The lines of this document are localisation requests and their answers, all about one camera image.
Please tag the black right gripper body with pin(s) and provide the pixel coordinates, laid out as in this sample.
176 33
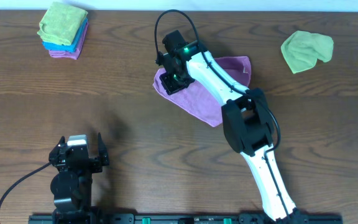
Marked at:
173 82

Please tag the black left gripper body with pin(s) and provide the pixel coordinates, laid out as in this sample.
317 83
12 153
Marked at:
79 160

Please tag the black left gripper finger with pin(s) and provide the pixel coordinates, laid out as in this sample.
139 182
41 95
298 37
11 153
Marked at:
103 156
61 142

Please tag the purple microfiber cloth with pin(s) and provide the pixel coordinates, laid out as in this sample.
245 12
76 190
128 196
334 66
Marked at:
196 100

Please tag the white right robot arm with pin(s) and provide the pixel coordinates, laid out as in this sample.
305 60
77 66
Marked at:
248 123

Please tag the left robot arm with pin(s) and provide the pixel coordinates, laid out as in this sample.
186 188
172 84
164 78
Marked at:
71 187

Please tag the folded purple cloth under stack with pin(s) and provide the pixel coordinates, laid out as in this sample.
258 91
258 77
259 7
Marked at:
73 55

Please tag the folded green cloth on stack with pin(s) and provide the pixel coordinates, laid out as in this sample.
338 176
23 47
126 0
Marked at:
60 23

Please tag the crumpled green cloth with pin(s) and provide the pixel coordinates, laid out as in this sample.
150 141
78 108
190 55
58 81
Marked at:
303 49

